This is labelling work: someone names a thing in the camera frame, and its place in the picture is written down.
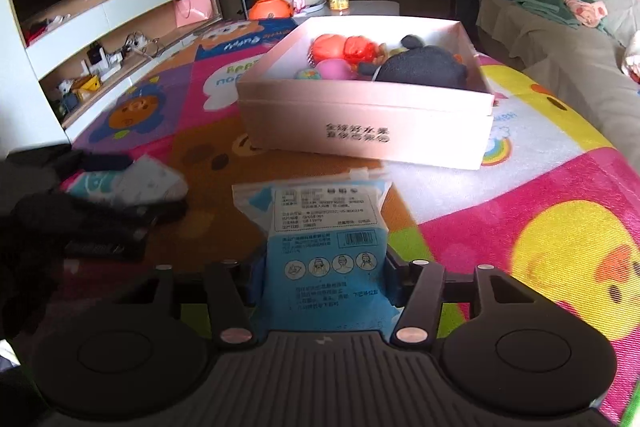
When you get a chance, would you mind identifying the white teal patterned pouch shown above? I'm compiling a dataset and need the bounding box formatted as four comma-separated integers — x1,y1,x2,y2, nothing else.
66,156,189,208

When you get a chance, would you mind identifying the blue white mask packet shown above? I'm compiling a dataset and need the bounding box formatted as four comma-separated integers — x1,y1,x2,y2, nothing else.
232,169,399,337

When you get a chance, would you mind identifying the black plush bird toy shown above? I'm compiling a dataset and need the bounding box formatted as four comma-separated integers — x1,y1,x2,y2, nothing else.
357,35,469,90

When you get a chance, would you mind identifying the pink ball toy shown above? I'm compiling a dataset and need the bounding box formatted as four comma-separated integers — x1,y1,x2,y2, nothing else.
316,58,358,80

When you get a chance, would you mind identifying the red plastic toy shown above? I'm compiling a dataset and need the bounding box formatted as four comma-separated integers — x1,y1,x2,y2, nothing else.
309,34,386,67

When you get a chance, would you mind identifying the white TV cabinet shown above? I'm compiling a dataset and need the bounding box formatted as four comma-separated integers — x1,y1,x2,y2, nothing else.
0,0,227,158

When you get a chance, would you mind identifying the colourful cartoon play mat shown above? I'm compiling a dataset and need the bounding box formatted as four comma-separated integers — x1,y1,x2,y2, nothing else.
79,27,639,426

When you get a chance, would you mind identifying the pink cardboard box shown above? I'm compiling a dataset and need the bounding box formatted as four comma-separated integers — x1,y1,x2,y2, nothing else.
236,15,494,170

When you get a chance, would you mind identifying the pink paper bag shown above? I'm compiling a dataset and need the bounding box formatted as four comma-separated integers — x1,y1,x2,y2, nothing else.
174,0,214,28

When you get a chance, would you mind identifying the orange round toy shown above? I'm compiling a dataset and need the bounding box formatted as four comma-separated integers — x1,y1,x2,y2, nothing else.
248,0,294,20

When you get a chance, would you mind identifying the grey sofa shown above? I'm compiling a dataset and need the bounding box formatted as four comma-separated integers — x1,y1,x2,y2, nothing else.
476,0,639,168

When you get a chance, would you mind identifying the green cloth on sofa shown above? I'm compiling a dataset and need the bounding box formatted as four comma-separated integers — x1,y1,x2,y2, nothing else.
508,0,608,29

